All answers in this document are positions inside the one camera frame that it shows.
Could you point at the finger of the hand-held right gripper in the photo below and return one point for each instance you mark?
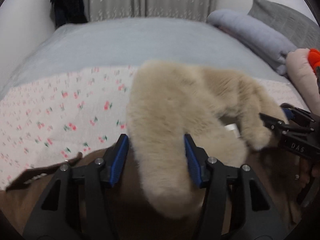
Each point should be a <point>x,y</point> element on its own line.
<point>275,123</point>
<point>287,112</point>

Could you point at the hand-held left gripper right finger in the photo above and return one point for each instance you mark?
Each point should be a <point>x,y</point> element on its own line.
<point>192,162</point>

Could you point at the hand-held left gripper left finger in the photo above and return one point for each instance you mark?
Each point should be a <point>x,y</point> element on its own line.
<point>120,160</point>

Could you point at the brown fleece-lined coat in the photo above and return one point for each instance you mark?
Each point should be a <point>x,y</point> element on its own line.
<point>162,117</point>

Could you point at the dark hanging clothes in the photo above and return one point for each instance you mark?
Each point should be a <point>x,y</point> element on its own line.
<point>67,2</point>

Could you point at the person's right hand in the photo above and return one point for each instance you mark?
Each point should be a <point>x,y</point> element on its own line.
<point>308,172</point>

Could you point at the white cherry print blanket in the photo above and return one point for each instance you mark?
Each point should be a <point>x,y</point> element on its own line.
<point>50,110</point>

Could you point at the lavender folded blanket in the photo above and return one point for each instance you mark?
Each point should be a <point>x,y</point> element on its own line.
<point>250,32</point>

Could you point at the grey pillow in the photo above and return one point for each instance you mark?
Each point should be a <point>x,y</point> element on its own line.
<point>282,17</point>

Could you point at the light blue bed sheet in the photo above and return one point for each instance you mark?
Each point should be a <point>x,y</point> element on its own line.
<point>150,42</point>

